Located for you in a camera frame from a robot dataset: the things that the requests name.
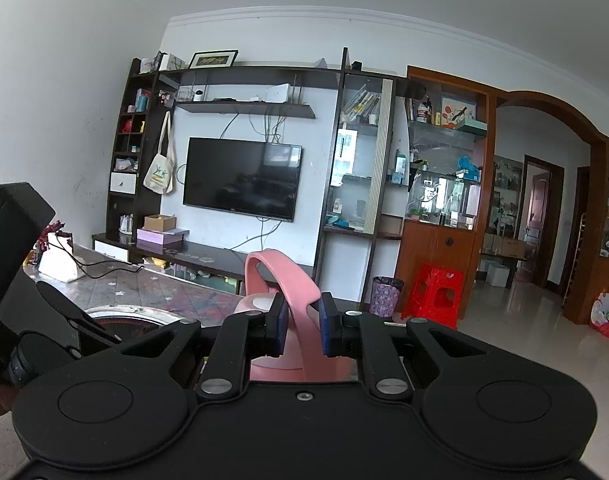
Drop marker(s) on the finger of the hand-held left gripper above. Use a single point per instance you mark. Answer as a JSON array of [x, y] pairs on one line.
[[74, 310]]

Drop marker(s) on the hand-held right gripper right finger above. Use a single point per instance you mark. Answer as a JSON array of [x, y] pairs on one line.
[[328, 325]]

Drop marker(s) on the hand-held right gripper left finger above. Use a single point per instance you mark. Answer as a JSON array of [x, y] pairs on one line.
[[283, 325]]

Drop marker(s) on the pink water bottle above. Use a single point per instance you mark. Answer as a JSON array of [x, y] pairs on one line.
[[294, 290]]

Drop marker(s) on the white box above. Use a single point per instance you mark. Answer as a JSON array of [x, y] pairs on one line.
[[59, 262]]

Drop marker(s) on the red toy figure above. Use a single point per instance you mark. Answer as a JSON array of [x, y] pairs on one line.
[[49, 235]]

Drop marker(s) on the round black induction cooktop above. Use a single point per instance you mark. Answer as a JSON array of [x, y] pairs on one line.
[[134, 312]]

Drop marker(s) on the purple trash bin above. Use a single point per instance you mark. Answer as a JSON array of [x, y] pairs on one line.
[[386, 297]]

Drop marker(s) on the dark television stand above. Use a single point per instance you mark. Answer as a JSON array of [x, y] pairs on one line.
[[219, 257]]

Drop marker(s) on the dark cubby shelf tower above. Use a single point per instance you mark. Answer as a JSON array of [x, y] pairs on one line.
[[112, 210]]

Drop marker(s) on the red plastic stool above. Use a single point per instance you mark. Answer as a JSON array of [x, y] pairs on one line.
[[432, 292]]

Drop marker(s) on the flat pink box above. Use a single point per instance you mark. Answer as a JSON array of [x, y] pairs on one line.
[[162, 236]]

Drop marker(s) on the open cardboard box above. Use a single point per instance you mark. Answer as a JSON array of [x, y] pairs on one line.
[[159, 222]]

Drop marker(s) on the wooden cabinet with glass shelves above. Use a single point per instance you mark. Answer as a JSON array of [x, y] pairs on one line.
[[444, 260]]

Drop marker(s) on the black flat television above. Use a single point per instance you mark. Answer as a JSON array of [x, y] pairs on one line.
[[242, 177]]

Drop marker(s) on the cream tote bag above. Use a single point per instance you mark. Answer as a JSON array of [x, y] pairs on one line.
[[159, 175]]

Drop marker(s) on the dark glass display cabinet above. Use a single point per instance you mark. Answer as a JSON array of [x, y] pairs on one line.
[[357, 160]]

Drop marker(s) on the white storage bin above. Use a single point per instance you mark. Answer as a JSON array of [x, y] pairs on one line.
[[497, 274]]

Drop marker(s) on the brown cardboard carton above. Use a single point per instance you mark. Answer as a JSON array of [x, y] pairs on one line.
[[504, 247]]

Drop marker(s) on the blue toy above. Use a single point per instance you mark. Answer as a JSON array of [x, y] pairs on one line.
[[468, 167]]

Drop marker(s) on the dark floating shelf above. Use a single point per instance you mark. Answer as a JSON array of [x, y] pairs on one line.
[[244, 108]]

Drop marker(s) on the white router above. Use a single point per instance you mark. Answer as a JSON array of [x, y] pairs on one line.
[[278, 93]]

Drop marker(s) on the brown wooden door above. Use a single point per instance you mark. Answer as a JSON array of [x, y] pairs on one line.
[[537, 220]]

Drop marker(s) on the teal box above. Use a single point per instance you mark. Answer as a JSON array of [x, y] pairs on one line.
[[472, 126]]

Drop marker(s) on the orange print picture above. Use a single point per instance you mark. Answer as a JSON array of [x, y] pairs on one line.
[[458, 111]]

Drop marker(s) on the wooden shelf cabinet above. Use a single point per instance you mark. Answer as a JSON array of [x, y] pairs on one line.
[[592, 240]]

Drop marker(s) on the small white camera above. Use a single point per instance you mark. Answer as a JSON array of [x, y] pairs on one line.
[[200, 95]]

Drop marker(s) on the black picture frame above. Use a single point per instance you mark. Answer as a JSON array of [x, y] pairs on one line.
[[213, 59]]

